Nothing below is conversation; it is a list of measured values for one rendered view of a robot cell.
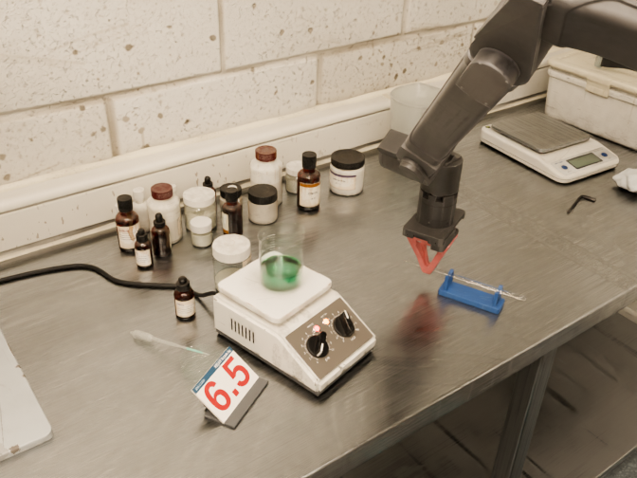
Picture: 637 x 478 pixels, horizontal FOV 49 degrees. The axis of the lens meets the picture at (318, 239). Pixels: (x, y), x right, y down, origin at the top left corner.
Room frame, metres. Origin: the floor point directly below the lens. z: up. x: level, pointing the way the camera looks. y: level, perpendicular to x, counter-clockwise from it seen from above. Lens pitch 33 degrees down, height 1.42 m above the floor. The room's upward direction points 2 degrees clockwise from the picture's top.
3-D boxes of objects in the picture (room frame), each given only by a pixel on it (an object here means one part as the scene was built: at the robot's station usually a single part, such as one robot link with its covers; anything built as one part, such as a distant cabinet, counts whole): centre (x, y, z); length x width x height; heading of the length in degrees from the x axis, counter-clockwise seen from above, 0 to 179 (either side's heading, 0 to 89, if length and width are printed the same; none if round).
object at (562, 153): (1.43, -0.50, 0.77); 0.26 x 0.19 x 0.05; 33
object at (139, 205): (1.05, 0.31, 0.79); 0.03 x 0.03 x 0.08
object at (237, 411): (0.65, 0.11, 0.77); 0.09 x 0.06 x 0.04; 156
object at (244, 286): (0.78, 0.06, 0.83); 0.12 x 0.12 x 0.01; 51
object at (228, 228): (1.05, 0.15, 0.79); 0.04 x 0.04 x 0.09
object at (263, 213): (1.10, 0.10, 0.78); 0.05 x 0.05 x 0.06
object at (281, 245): (0.79, 0.05, 0.88); 0.07 x 0.06 x 0.08; 134
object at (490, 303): (0.88, -0.24, 0.77); 0.10 x 0.03 x 0.04; 62
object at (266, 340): (0.77, 0.04, 0.79); 0.22 x 0.13 x 0.08; 51
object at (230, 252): (0.89, 0.13, 0.79); 0.06 x 0.06 x 0.08
